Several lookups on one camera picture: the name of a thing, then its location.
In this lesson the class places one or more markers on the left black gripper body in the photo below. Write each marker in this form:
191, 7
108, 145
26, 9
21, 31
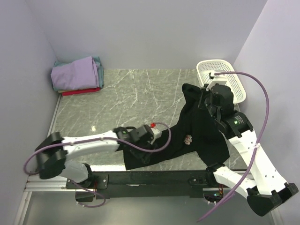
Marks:
145, 144

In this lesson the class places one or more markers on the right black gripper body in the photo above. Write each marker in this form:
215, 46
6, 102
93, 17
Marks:
204, 99

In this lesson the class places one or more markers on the black floral print t shirt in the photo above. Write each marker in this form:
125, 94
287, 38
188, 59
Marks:
194, 131

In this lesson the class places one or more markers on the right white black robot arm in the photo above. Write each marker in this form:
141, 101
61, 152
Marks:
267, 189

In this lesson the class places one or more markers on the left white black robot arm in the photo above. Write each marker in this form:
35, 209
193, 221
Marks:
56, 155

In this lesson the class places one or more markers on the white perforated plastic basket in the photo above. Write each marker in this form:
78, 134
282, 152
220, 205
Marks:
233, 82

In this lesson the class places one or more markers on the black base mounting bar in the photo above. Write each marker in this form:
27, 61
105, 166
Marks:
120, 184

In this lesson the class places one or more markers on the folded teal t shirt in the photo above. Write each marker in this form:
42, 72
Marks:
100, 72

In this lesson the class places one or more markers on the folded lilac t shirt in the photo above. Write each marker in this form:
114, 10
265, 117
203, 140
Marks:
75, 75

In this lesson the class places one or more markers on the folded red t shirt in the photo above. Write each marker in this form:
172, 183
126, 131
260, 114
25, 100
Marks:
75, 92

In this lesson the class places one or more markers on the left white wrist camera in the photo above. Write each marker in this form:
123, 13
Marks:
156, 133

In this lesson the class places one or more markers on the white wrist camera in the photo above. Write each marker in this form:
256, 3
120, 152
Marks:
156, 133
216, 79

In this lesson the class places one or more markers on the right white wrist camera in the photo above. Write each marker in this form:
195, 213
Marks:
216, 79

